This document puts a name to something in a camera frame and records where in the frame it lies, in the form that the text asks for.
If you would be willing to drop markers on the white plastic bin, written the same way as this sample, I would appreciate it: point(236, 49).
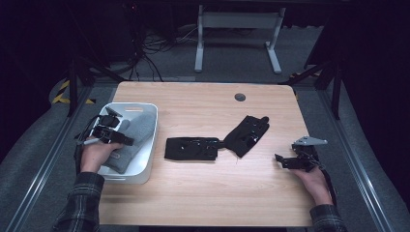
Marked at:
point(141, 170)

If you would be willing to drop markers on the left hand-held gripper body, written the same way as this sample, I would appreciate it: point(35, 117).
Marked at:
point(103, 134)

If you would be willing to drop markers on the grey knit mitten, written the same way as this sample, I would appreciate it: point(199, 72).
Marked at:
point(138, 129)

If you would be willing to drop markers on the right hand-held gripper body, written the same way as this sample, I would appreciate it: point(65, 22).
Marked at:
point(307, 151)

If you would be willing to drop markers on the person's left hand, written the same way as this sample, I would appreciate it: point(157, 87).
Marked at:
point(95, 156)

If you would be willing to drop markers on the white desk frame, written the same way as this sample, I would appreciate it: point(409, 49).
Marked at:
point(238, 20)

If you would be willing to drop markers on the grey table grommet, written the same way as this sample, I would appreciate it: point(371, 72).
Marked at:
point(240, 97)

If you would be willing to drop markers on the yellow black striped tape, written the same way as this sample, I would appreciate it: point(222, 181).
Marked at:
point(61, 98)

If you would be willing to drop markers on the black metal stand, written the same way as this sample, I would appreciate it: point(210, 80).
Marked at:
point(72, 93)
point(336, 96)

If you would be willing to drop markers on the aluminium floor rail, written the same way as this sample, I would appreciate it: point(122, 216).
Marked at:
point(48, 161)
point(354, 161)

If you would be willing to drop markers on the person's right hand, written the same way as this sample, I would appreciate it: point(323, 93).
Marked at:
point(314, 185)

